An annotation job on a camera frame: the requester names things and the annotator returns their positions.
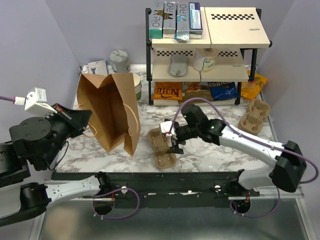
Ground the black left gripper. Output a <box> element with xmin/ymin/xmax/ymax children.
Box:
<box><xmin>38</xmin><ymin>103</ymin><xmax>93</xmax><ymax>168</ymax></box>

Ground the brown pulp cup carrier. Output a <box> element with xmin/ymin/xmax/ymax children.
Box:
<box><xmin>147</xmin><ymin>128</ymin><xmax>177</xmax><ymax>169</ymax></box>

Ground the brown paper bag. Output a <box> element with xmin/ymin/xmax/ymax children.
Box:
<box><xmin>76</xmin><ymin>73</ymin><xmax>141</xmax><ymax>156</ymax></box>

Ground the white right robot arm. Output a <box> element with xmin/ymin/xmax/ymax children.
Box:
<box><xmin>159</xmin><ymin>103</ymin><xmax>307</xmax><ymax>196</ymax></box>

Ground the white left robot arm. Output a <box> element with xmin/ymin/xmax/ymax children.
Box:
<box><xmin>0</xmin><ymin>103</ymin><xmax>112</xmax><ymax>227</ymax></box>

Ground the blue razor package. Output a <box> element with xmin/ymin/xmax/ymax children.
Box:
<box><xmin>88</xmin><ymin>60</ymin><xmax>108</xmax><ymax>76</ymax></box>

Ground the orange kettle chips bag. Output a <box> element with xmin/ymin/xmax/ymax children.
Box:
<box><xmin>152</xmin><ymin>82</ymin><xmax>183</xmax><ymax>101</ymax></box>

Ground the brown snack bag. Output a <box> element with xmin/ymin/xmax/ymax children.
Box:
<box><xmin>178</xmin><ymin>82</ymin><xmax>214</xmax><ymax>106</ymax></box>

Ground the stack of green paper cups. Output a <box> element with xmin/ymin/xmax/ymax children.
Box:
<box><xmin>132</xmin><ymin>73</ymin><xmax>142</xmax><ymax>101</ymax></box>

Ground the grey wrapped paper roll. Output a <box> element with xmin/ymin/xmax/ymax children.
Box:
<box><xmin>109</xmin><ymin>49</ymin><xmax>131</xmax><ymax>73</ymax></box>

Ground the blue doritos bag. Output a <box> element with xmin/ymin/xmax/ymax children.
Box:
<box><xmin>208</xmin><ymin>82</ymin><xmax>238</xmax><ymax>101</ymax></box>

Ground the stack of pulp cup carriers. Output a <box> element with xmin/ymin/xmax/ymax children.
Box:
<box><xmin>237</xmin><ymin>99</ymin><xmax>271</xmax><ymax>136</ymax></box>

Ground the grey scrubber sponge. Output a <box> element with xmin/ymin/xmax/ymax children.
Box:
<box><xmin>168</xmin><ymin>54</ymin><xmax>189</xmax><ymax>78</ymax></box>

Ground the black and cream shelf rack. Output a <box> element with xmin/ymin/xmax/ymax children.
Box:
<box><xmin>145</xmin><ymin>7</ymin><xmax>272</xmax><ymax>106</ymax></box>

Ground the toilet paper roll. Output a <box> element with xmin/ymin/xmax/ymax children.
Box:
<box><xmin>193</xmin><ymin>48</ymin><xmax>219</xmax><ymax>73</ymax></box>

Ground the yellow snack bag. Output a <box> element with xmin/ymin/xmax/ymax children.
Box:
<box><xmin>241</xmin><ymin>73</ymin><xmax>268</xmax><ymax>100</ymax></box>

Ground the purple white toothpaste box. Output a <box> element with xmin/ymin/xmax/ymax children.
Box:
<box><xmin>188</xmin><ymin>2</ymin><xmax>203</xmax><ymax>39</ymax></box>

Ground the teal toothpaste box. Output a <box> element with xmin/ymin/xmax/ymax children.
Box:
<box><xmin>149</xmin><ymin>2</ymin><xmax>164</xmax><ymax>39</ymax></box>

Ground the blue silver toothpaste box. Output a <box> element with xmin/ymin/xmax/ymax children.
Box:
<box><xmin>175</xmin><ymin>2</ymin><xmax>190</xmax><ymax>43</ymax></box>

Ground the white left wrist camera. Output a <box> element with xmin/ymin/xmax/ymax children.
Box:
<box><xmin>13</xmin><ymin>87</ymin><xmax>58</xmax><ymax>118</ymax></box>

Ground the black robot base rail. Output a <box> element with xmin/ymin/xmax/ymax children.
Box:
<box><xmin>51</xmin><ymin>171</ymin><xmax>266</xmax><ymax>209</ymax></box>

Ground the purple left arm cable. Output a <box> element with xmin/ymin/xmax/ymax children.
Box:
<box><xmin>0</xmin><ymin>95</ymin><xmax>141</xmax><ymax>220</ymax></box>

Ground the aluminium frame rail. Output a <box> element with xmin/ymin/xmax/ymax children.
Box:
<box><xmin>29</xmin><ymin>192</ymin><xmax>315</xmax><ymax>240</ymax></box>

